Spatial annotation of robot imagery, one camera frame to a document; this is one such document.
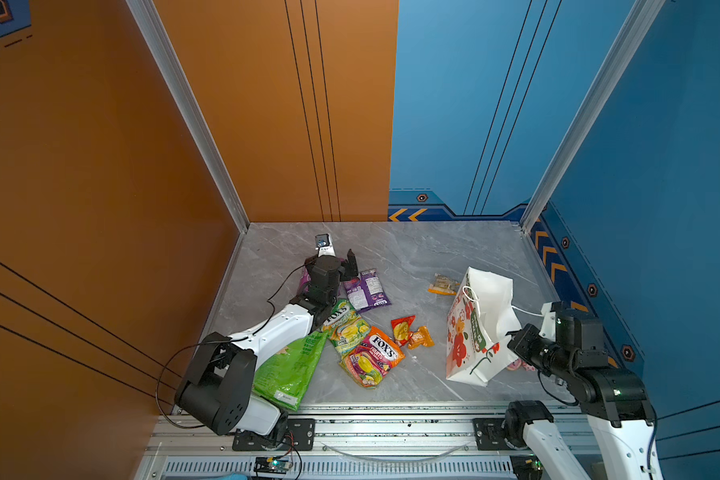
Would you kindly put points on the right aluminium corner post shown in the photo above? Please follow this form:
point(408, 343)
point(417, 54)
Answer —
point(626, 43)

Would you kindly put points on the purple white snack packet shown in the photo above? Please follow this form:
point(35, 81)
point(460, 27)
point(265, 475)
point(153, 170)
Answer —
point(366, 292)

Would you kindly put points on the white floral paper bag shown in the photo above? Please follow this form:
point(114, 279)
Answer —
point(479, 326)

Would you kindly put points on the purple grape candy bag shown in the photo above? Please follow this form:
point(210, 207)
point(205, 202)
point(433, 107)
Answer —
point(304, 280)

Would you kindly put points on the green Lay's chips bag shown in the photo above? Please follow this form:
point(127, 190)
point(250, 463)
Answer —
point(285, 377)

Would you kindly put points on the left aluminium corner post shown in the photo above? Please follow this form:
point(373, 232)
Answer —
point(154, 33)

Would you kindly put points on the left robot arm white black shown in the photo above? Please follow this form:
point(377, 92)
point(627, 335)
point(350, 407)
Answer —
point(217, 388)

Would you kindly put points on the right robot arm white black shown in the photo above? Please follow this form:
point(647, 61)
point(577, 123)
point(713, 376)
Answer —
point(620, 414)

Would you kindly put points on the orange small candy packet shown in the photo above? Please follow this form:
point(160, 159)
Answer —
point(420, 337)

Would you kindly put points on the left electronics board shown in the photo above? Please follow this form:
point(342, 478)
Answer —
point(272, 467)

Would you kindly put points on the orange Fox's fruits candy bag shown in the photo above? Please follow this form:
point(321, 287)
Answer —
point(372, 359)

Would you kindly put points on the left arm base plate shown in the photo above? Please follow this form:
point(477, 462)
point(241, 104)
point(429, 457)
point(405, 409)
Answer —
point(291, 432)

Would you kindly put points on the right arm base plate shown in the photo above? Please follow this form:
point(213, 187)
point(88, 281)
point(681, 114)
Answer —
point(490, 434)

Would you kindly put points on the clear orange cracker packet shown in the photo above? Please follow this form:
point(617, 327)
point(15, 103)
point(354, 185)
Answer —
point(444, 285)

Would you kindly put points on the aluminium corner post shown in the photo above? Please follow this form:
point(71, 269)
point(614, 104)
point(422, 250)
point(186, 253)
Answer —
point(626, 43)
point(154, 33)

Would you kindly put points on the green Fox's candy bag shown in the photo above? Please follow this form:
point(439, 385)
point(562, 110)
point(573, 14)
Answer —
point(346, 329)

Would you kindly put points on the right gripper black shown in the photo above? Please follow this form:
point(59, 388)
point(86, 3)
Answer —
point(518, 344)

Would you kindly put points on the red small snack packet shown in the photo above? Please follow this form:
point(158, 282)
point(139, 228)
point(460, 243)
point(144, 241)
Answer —
point(401, 329)

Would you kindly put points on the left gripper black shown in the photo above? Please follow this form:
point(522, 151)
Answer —
point(341, 268)

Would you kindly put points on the aluminium front rail frame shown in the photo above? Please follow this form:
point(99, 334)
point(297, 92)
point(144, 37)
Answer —
point(371, 441)

